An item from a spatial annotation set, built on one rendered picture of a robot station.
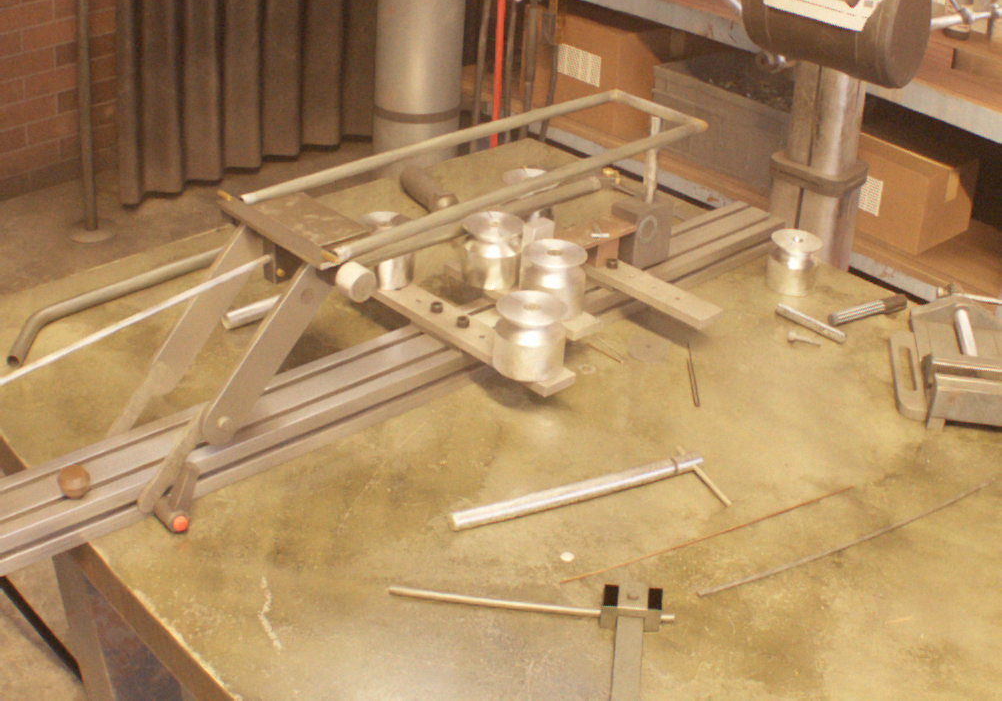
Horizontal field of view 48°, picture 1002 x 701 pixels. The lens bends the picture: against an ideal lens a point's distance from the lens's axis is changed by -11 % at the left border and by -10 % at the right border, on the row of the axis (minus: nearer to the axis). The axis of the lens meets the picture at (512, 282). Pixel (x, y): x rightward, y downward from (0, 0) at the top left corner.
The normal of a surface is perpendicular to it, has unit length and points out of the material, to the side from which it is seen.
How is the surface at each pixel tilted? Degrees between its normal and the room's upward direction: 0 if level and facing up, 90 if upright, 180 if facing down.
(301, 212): 0
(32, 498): 0
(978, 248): 0
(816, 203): 90
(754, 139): 90
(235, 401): 90
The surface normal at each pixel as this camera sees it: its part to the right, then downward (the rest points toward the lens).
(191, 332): 0.69, 0.36
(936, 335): 0.06, -0.90
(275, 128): -0.06, 0.44
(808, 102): -0.64, 0.30
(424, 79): 0.22, 0.44
